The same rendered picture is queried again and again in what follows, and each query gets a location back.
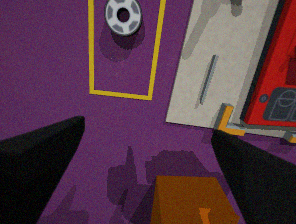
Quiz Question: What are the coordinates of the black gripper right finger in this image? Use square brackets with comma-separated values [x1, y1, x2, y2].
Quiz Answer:
[211, 129, 296, 224]

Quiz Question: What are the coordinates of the black and grey wheel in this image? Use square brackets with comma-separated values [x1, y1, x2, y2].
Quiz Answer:
[104, 0, 142, 37]

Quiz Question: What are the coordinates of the yellow tape outline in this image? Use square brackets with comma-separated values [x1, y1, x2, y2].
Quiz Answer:
[88, 0, 166, 101]

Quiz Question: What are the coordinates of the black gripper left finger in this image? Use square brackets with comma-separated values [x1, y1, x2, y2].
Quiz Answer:
[0, 116, 85, 224]

